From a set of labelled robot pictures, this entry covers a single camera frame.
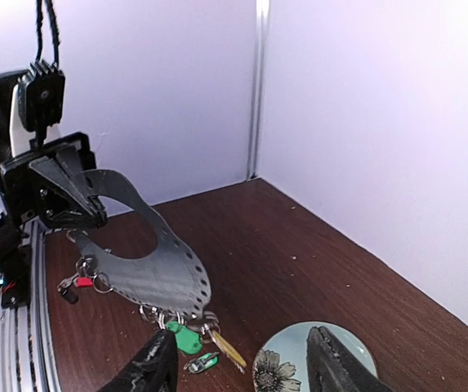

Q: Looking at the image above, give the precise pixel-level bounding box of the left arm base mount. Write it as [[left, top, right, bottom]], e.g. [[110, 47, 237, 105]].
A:
[[0, 217, 32, 309]]

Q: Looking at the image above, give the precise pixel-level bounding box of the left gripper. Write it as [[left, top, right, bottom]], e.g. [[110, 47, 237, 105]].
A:
[[0, 132, 107, 229]]

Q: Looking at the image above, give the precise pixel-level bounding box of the pale green key tag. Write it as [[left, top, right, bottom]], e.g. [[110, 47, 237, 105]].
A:
[[184, 351, 220, 375]]

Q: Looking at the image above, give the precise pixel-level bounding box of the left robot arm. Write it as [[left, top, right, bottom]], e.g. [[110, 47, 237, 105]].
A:
[[0, 64, 108, 309]]

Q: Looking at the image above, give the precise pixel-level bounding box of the red key tag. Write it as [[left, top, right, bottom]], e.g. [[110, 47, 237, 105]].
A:
[[74, 277, 93, 288]]

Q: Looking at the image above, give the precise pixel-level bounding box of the light blue flower plate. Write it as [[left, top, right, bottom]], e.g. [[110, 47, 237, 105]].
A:
[[252, 321, 378, 391]]

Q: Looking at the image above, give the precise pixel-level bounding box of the grey leather key holder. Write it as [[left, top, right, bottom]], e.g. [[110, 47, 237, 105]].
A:
[[71, 169, 212, 319]]

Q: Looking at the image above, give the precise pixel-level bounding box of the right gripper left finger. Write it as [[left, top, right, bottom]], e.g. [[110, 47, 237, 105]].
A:
[[99, 329, 179, 392]]

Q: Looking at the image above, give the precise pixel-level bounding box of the left aluminium post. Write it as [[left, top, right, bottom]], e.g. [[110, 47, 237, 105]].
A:
[[245, 0, 270, 180]]

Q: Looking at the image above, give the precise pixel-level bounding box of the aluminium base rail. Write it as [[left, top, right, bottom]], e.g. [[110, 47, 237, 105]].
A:
[[0, 220, 61, 391]]

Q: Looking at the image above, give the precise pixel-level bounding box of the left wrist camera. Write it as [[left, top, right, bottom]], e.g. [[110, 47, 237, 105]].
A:
[[9, 60, 66, 158]]

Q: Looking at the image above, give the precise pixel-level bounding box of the black key tag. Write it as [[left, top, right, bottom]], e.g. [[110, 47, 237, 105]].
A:
[[59, 287, 78, 305]]

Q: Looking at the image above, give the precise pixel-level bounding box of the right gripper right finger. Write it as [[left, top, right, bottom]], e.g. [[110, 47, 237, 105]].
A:
[[306, 327, 392, 392]]

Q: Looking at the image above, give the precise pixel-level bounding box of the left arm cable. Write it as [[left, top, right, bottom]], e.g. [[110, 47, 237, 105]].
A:
[[33, 0, 62, 69]]

